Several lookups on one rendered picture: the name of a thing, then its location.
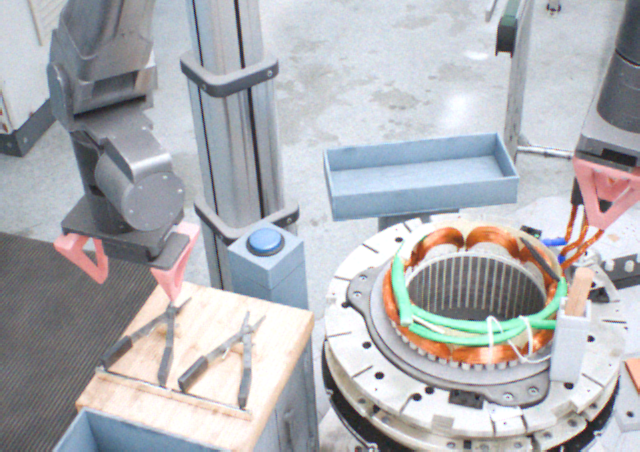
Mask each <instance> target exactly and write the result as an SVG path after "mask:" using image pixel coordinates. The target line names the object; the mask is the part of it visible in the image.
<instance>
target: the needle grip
mask: <svg viewBox="0 0 640 452"><path fill-rule="evenodd" d="M593 277H594V273H593V271H592V270H591V269H589V268H588V267H578V268H577V270H576V273H575V277H574V280H573V284H572V287H571V290H570V294H569V297H568V301H567V304H566V307H565V315H566V316H574V317H581V316H582V313H583V309H584V306H585V303H586V300H587V297H588V293H589V290H590V287H591V284H592V281H593Z"/></svg>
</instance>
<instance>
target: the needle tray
mask: <svg viewBox="0 0 640 452"><path fill-rule="evenodd" d="M323 156H324V174H325V179H326V185H327V191H328V196H329V202H330V207H331V213H332V218H333V222H338V221H348V220H357V219H367V218H377V233H379V232H382V231H384V230H386V229H388V228H390V227H393V226H395V225H398V224H401V223H402V224H403V225H404V227H405V222H407V221H410V220H414V219H418V218H419V219H420V221H421V223H422V224H426V223H430V222H429V217H430V216H433V215H441V214H453V213H460V209H466V208H476V207H486V206H496V205H505V204H515V203H517V197H518V189H519V180H520V176H519V174H518V172H517V170H516V167H515V165H514V163H513V161H512V159H511V156H510V154H509V152H508V150H507V148H506V145H505V143H504V141H503V139H502V137H501V134H500V132H499V131H497V132H496V131H495V132H485V133H474V134H463V135H453V136H443V137H433V138H423V139H412V140H402V141H392V142H381V143H371V144H361V145H350V146H340V147H330V148H323Z"/></svg>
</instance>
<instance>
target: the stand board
mask: <svg viewBox="0 0 640 452"><path fill-rule="evenodd" d="M190 296H192V300H191V301H190V303H189V304H188V305H187V306H186V307H185V308H184V310H183V311H182V312H181V313H180V314H178V316H177V317H176V323H179V324H180V325H181V330H182V335H183V337H182V338H181V339H178V338H175V349H174V355H175V358H174V361H173V365H172V368H171V372H170V376H169V378H168V381H167V384H166V385H163V386H167V387H171V388H172V389H173V388H174V389H178V390H181V389H179V385H178V381H177V379H178V378H179V377H180V376H181V375H182V374H183V373H184V372H185V371H186V370H187V369H188V368H189V367H190V366H191V365H192V364H193V363H194V362H195V361H196V360H197V359H198V358H199V357H200V356H202V355H204V356H205V355H206V354H208V353H209V352H211V351H212V350H213V349H215V348H216V347H218V346H219V345H220V344H222V343H223V342H225V341H226V340H227V339H229V338H230V337H231V336H233V335H234V334H236V333H237V332H238V331H240V327H241V324H242V322H243V319H244V316H245V313H246V311H247V310H249V311H250V314H249V320H248V324H249V325H251V326H254V325H255V324H256V323H257V322H258V321H259V320H260V319H261V318H262V317H263V316H264V314H266V316H267V318H266V319H265V321H264V322H263V323H262V325H261V326H260V327H259V329H258V330H257V331H256V333H255V334H254V333H253V335H252V343H255V344H256V345H257V353H258V356H257V358H253V357H252V372H253V379H252V385H251V390H250V395H249V399H248V404H247V407H244V408H248V409H251V410H253V416H254V419H253V421H252V422H251V421H248V420H244V419H240V418H237V417H232V416H229V415H225V414H222V413H218V412H214V411H211V410H207V409H204V408H200V407H197V406H193V405H190V404H186V403H182V402H179V401H175V400H173V398H172V399H168V398H165V397H161V396H157V395H154V394H150V393H147V392H143V391H140V390H136V389H133V388H129V387H125V386H121V385H117V384H114V383H110V382H107V381H103V380H99V379H97V377H96V374H95V376H94V377H93V379H92V380H91V382H90V383H89V384H88V386H87V387H86V389H85V390H84V391H83V393H82V394H81V396H80V397H79V400H78V401H77V403H76V405H77V408H78V411H79V413H80V412H81V411H82V409H83V408H84V407H87V408H90V409H94V410H97V411H101V412H104V413H107V414H111V415H114V416H118V417H121V418H125V419H128V420H131V421H135V422H138V423H142V424H145V425H149V426H152V427H155V428H159V429H162V430H166V431H169V432H172V433H176V434H179V435H183V436H186V437H190V438H193V439H196V440H200V441H203V442H207V443H210V444H213V445H217V446H220V447H224V448H228V449H232V452H252V451H253V449H254V447H255V445H256V443H257V441H258V439H259V437H260V435H261V433H262V431H263V429H264V427H265V425H266V423H267V421H268V418H269V416H270V414H271V412H272V410H273V408H274V406H275V404H276V402H277V400H278V398H279V396H280V394H281V392H282V390H283V388H284V386H285V384H286V382H287V380H288V378H289V376H290V374H291V372H292V370H293V368H294V366H295V364H296V362H297V360H298V358H299V356H300V354H301V352H302V350H303V348H304V346H305V344H306V342H307V340H308V338H309V336H310V334H311V332H312V330H313V328H314V315H313V312H312V311H308V310H304V309H299V308H295V307H291V306H287V305H283V304H278V303H274V302H270V301H266V300H261V299H257V298H252V297H248V296H244V295H239V294H235V293H231V292H227V291H222V290H218V289H214V288H210V287H206V286H201V285H197V284H193V283H189V282H185V281H183V284H182V289H181V293H180V295H179V296H178V298H177V299H176V301H175V304H174V305H176V306H178V307H179V306H180V305H181V304H182V303H183V302H184V301H186V300H187V299H188V298H189V297H190ZM169 300H170V299H169V298H168V297H167V295H166V294H165V292H164V291H163V289H162V288H161V286H160V285H159V284H158V286H157V287H156V288H155V290H154V291H153V293H152V294H151V295H150V297H149V298H148V300H147V301H146V303H145V304H144V305H143V307H142V308H141V310H140V311H139V312H138V314H137V315H136V317H135V318H134V320H133V321H132V322H131V324H130V325H129V327H128V328H127V329H126V331H125V332H124V334H123V335H122V337H123V336H124V335H130V334H131V333H133V332H134V331H136V330H137V329H139V328H140V327H142V326H143V325H145V324H146V323H148V322H149V321H151V320H152V319H154V318H155V317H157V316H158V315H160V314H161V313H163V312H164V311H165V310H166V309H165V308H166V306H167V304H168V302H169ZM122 337H121V338H122ZM121 338H120V339H121ZM120 339H119V340H120ZM166 343H167V335H163V334H162V333H158V332H156V329H153V330H152V331H151V333H150V334H149V336H148V337H145V336H143V337H142V338H140V339H139V340H137V341H136V342H134V343H132V344H133V348H132V349H131V350H129V351H128V352H127V353H126V354H125V355H124V356H123V357H122V358H121V359H119V360H118V361H117V362H116V363H115V364H114V365H113V366H112V367H111V368H109V369H108V371H112V372H115V373H119V374H123V375H126V376H130V377H135V378H138V379H142V380H145V381H149V382H153V383H156V384H159V380H158V376H157V375H158V371H159V368H160V364H161V361H162V357H163V354H164V351H165V348H166ZM221 356H222V355H221ZM221 356H220V357H218V358H217V359H216V360H214V361H213V362H211V363H210V364H209V368H208V369H207V370H206V371H205V372H204V373H203V374H202V375H201V376H200V377H199V378H198V379H197V380H196V381H195V382H194V383H193V384H192V385H191V386H190V387H189V388H188V389H187V390H185V392H189V393H192V394H196V395H200V396H203V397H207V398H211V399H214V400H218V401H221V402H225V403H229V404H232V405H236V406H239V405H238V399H237V395H238V390H239V385H240V380H241V375H242V370H243V355H240V354H237V353H233V352H230V349H229V350H228V352H227V353H226V355H225V357H224V358H221Z"/></svg>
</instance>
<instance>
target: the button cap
mask: <svg viewBox="0 0 640 452"><path fill-rule="evenodd" d="M249 245H250V247H251V248H252V250H253V251H255V252H260V253H268V252H272V251H274V250H276V248H278V247H279V246H280V245H281V235H280V233H279V232H278V231H277V230H275V229H272V228H261V229H258V230H255V231H254V232H252V233H251V234H250V236H249Z"/></svg>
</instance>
